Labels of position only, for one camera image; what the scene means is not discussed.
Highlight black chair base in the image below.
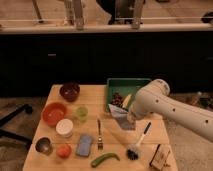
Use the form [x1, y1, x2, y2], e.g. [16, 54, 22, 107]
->
[0, 104, 33, 149]

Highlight brown card box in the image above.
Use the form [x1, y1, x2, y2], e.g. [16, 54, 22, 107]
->
[149, 144, 170, 171]

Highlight white round container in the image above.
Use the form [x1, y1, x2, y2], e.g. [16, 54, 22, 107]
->
[56, 119, 73, 137]

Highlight small metal bowl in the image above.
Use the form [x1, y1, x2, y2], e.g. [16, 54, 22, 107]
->
[35, 137, 53, 155]

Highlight yellow corn toy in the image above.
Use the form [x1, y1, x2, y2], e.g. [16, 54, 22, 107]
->
[122, 94, 132, 108]

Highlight grey-blue towel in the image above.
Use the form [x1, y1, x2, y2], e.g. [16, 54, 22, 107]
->
[108, 104, 135, 130]

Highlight green plastic cup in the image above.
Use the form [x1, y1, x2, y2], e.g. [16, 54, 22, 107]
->
[75, 106, 88, 122]

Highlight metal fork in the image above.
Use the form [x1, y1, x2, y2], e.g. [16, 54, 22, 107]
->
[97, 119, 103, 150]

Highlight orange bowl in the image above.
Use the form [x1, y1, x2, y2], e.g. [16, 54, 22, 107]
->
[41, 102, 67, 126]

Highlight blue sponge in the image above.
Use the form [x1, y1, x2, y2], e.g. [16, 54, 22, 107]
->
[76, 134, 93, 157]

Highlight orange fruit toy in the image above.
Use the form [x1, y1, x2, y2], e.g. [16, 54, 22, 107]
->
[56, 144, 71, 159]

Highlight purple bowl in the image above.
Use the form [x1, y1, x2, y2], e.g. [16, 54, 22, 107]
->
[59, 82, 80, 102]

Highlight green pepper toy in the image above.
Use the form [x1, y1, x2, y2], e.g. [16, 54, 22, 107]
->
[90, 153, 120, 168]

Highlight green plastic tray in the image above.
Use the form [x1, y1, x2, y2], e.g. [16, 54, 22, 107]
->
[105, 78, 150, 111]

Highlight black white dish brush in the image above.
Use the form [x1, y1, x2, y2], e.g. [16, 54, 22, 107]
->
[126, 123, 151, 160]

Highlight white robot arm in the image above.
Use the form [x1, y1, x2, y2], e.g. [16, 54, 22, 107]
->
[127, 79, 213, 142]

